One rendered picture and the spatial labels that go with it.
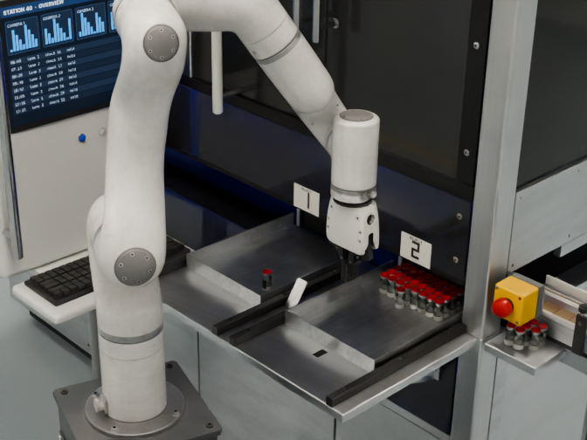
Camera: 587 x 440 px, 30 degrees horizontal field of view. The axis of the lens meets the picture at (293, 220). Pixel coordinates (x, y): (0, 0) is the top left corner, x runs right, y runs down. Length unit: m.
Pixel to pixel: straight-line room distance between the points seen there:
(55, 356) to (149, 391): 1.87
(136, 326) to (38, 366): 1.91
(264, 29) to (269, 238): 0.97
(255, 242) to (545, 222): 0.73
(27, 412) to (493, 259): 1.88
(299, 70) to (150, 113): 0.26
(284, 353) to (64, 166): 0.79
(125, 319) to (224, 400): 1.22
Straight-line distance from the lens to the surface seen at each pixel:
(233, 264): 2.58
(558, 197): 2.38
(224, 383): 3.13
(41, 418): 3.63
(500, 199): 2.20
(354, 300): 2.44
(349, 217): 2.02
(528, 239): 2.34
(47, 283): 2.66
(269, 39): 1.83
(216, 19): 1.82
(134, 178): 1.85
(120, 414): 2.09
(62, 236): 2.79
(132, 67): 1.74
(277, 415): 2.99
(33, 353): 3.95
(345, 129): 1.95
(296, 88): 1.88
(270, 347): 2.28
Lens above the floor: 2.12
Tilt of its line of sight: 26 degrees down
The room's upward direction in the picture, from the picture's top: 1 degrees clockwise
